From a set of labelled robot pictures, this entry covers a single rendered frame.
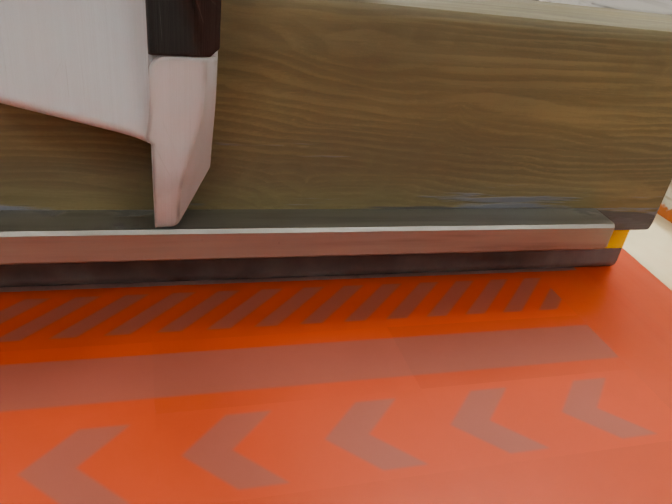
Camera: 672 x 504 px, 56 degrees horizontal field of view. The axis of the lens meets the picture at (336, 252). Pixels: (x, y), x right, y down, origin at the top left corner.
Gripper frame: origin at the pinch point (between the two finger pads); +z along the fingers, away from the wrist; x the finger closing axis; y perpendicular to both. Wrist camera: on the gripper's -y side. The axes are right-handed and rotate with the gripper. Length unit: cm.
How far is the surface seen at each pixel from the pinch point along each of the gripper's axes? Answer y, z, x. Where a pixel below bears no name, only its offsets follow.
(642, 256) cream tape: -19.8, 5.4, -0.5
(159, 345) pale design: 1.1, 4.7, 3.4
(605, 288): -16.1, 5.3, 1.7
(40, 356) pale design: 4.3, 4.6, 3.6
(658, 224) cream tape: -23.2, 5.5, -3.5
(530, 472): -7.9, 5.0, 9.7
